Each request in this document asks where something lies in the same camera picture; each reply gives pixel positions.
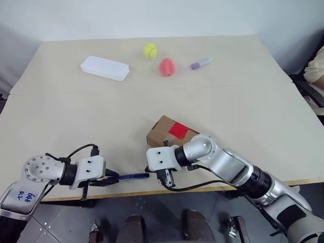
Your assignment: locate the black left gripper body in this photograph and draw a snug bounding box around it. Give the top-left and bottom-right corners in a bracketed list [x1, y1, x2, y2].
[77, 176, 108, 201]

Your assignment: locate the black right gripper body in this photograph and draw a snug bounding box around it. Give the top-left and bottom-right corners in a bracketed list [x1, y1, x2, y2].
[155, 168, 176, 188]

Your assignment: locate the blue pen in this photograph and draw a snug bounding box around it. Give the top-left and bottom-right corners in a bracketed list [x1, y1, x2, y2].
[111, 172, 150, 182]

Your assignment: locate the brown cardboard box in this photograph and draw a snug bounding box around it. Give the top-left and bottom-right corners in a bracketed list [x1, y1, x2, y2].
[146, 115, 200, 149]

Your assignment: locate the red tape patch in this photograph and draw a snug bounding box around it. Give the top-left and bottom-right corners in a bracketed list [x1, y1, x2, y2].
[169, 122, 190, 139]

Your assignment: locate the black table leg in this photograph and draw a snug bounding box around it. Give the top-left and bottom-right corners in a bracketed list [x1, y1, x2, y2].
[224, 187, 245, 200]
[42, 197, 96, 209]

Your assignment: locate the dark rounded shape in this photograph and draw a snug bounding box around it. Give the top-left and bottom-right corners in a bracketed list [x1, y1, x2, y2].
[118, 215, 147, 243]
[182, 209, 216, 243]

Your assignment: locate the pink toy peach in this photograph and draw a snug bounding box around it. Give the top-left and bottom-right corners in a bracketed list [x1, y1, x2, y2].
[159, 57, 177, 77]

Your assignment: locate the white plastic case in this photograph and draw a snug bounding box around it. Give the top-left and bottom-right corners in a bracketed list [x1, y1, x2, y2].
[80, 55, 130, 82]

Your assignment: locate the purple highlighter pen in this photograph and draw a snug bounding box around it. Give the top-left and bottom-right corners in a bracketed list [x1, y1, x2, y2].
[190, 57, 214, 71]

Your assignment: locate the yellow tennis ball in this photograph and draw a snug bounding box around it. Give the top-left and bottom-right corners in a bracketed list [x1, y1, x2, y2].
[143, 42, 159, 61]

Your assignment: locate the black chair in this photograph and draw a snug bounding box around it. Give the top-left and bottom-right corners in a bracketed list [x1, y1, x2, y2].
[290, 73, 324, 109]

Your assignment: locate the person in beige clothes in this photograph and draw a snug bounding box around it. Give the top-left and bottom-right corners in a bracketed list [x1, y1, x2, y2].
[303, 45, 324, 85]

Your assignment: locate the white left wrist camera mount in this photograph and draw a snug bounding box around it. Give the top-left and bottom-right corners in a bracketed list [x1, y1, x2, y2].
[68, 155, 106, 190]

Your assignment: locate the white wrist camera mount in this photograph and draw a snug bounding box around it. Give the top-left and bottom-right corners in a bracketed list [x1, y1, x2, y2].
[146, 145, 182, 173]
[68, 155, 106, 190]

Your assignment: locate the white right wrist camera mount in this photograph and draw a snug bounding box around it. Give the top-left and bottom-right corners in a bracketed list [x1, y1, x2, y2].
[146, 145, 182, 173]

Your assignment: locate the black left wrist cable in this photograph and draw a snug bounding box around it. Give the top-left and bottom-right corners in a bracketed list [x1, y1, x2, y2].
[59, 143, 101, 164]

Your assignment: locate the metal foot bracket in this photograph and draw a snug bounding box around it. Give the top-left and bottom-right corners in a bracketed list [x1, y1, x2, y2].
[227, 216, 247, 243]
[89, 220, 105, 243]

